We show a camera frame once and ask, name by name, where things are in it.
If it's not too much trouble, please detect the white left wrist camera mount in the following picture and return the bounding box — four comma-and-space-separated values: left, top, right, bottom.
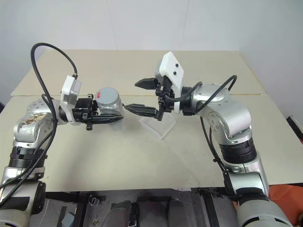
60, 75, 82, 126

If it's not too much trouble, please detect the small grey block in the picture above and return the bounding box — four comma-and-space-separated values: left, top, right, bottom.
62, 212, 74, 227

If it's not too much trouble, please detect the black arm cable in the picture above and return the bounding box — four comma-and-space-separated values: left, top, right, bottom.
163, 75, 240, 197
0, 42, 79, 207

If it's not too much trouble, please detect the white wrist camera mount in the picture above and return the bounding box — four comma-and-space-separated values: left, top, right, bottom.
155, 51, 186, 112
60, 75, 82, 126

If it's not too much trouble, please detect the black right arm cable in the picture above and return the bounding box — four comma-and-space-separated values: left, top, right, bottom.
163, 75, 240, 197

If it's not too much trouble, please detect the clear plastic jar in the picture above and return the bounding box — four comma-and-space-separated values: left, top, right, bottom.
97, 94, 125, 131

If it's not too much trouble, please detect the black object with red edge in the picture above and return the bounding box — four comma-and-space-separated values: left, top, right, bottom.
285, 114, 303, 144

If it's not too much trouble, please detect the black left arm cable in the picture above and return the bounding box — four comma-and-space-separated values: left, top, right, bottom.
0, 42, 79, 207

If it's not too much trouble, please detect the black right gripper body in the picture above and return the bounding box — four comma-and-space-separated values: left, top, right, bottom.
154, 75, 177, 122

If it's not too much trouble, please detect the grey jar lid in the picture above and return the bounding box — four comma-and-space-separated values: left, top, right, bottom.
96, 87, 120, 106

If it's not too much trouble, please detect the orange object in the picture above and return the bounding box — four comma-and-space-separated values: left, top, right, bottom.
269, 183, 303, 224

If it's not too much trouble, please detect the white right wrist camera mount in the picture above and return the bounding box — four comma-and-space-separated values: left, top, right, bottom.
155, 51, 186, 112

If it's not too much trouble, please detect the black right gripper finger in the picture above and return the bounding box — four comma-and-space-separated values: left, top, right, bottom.
134, 78, 158, 90
124, 103, 159, 118

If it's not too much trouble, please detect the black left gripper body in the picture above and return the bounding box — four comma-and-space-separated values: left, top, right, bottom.
72, 94, 99, 131

